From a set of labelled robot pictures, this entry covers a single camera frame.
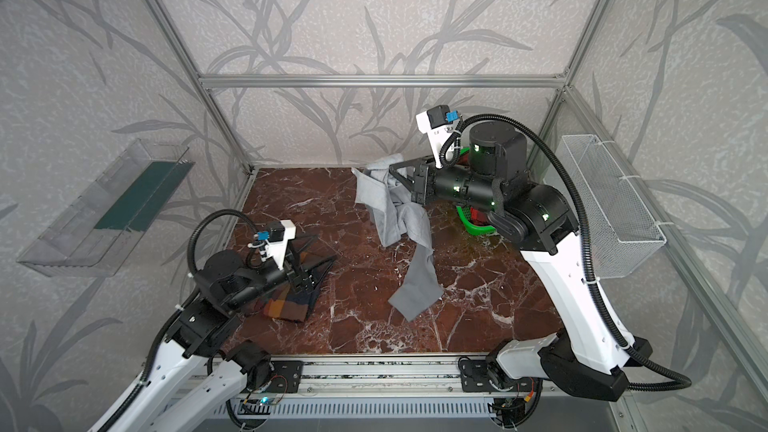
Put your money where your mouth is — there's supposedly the green plastic basket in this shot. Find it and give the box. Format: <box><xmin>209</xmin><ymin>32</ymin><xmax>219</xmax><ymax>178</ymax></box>
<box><xmin>456</xmin><ymin>146</ymin><xmax>496</xmax><ymax>236</ymax></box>

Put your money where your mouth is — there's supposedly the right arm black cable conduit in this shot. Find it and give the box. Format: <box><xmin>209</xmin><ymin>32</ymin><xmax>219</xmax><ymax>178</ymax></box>
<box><xmin>437</xmin><ymin>112</ymin><xmax>693</xmax><ymax>392</ymax></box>

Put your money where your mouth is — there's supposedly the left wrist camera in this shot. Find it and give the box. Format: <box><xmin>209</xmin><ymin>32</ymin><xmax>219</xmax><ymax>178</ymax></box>
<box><xmin>248</xmin><ymin>220</ymin><xmax>296</xmax><ymax>270</ymax></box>

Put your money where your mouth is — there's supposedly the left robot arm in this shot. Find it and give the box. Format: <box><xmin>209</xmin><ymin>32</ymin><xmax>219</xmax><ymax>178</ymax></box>
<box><xmin>92</xmin><ymin>236</ymin><xmax>336</xmax><ymax>431</ymax></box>

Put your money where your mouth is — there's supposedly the aluminium front rail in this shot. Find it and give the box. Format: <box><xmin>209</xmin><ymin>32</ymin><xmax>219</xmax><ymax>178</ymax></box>
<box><xmin>173</xmin><ymin>355</ymin><xmax>631</xmax><ymax>400</ymax></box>

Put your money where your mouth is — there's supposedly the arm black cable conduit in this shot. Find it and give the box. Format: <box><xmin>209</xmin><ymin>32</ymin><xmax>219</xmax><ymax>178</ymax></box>
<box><xmin>95</xmin><ymin>208</ymin><xmax>259</xmax><ymax>432</ymax></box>
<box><xmin>437</xmin><ymin>112</ymin><xmax>693</xmax><ymax>392</ymax></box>

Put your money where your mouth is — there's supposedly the aluminium cage frame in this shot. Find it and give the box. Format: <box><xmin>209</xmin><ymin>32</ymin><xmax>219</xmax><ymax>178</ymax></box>
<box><xmin>141</xmin><ymin>0</ymin><xmax>767</xmax><ymax>398</ymax></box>

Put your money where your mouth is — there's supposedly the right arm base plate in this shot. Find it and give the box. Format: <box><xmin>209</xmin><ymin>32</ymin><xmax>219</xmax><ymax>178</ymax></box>
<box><xmin>457</xmin><ymin>356</ymin><xmax>535</xmax><ymax>393</ymax></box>

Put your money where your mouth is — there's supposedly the white wire mesh basket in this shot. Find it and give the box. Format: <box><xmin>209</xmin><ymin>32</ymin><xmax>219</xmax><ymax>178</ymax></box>
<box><xmin>556</xmin><ymin>134</ymin><xmax>667</xmax><ymax>279</ymax></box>

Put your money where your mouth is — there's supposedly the grey long sleeve shirt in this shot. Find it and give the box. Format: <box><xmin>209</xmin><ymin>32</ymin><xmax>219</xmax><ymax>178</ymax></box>
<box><xmin>351</xmin><ymin>154</ymin><xmax>444</xmax><ymax>321</ymax></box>

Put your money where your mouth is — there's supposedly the red black plaid shirt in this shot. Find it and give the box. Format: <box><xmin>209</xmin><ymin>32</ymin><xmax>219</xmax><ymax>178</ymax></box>
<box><xmin>468</xmin><ymin>207</ymin><xmax>490</xmax><ymax>227</ymax></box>

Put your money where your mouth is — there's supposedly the folded multicolour plaid shirt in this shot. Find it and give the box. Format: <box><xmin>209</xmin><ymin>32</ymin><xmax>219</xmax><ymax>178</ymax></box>
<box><xmin>261</xmin><ymin>264</ymin><xmax>330</xmax><ymax>323</ymax></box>

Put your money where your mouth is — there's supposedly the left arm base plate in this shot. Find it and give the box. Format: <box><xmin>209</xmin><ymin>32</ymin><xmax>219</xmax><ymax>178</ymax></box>
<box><xmin>256</xmin><ymin>360</ymin><xmax>304</xmax><ymax>395</ymax></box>

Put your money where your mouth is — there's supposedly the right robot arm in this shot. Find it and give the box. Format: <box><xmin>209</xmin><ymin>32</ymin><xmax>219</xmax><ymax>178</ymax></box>
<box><xmin>390</xmin><ymin>113</ymin><xmax>636</xmax><ymax>402</ymax></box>

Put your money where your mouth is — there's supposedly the clear acrylic wall shelf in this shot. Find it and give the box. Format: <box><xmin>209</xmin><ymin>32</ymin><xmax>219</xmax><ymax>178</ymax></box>
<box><xmin>17</xmin><ymin>139</ymin><xmax>195</xmax><ymax>277</ymax></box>

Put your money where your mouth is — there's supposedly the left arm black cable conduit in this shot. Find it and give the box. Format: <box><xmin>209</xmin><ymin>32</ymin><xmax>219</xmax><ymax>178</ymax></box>
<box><xmin>95</xmin><ymin>208</ymin><xmax>259</xmax><ymax>432</ymax></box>

